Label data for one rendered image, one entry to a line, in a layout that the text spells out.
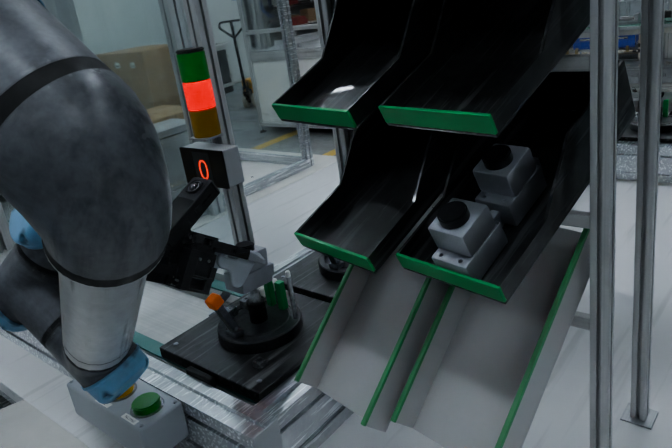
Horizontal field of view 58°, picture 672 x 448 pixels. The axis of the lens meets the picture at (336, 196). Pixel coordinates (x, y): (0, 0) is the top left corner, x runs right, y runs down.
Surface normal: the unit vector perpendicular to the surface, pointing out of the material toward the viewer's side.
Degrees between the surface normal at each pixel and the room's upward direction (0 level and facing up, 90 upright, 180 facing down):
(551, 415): 0
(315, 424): 90
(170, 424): 90
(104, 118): 72
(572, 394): 0
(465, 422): 45
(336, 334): 90
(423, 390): 90
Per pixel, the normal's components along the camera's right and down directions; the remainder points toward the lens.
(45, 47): 0.45, -0.61
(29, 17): 0.55, -0.68
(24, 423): -0.14, -0.94
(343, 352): -0.63, -0.44
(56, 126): 0.34, -0.05
